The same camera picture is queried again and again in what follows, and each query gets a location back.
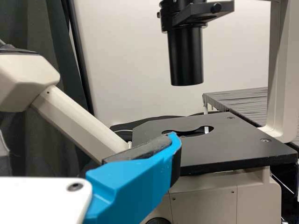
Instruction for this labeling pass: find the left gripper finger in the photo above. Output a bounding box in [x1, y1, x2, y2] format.
[85, 131, 183, 224]

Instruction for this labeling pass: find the cream microscope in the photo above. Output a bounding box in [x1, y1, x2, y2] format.
[0, 0, 299, 224]

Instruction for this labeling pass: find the black platform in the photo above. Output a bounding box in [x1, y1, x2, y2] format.
[202, 87, 269, 128]

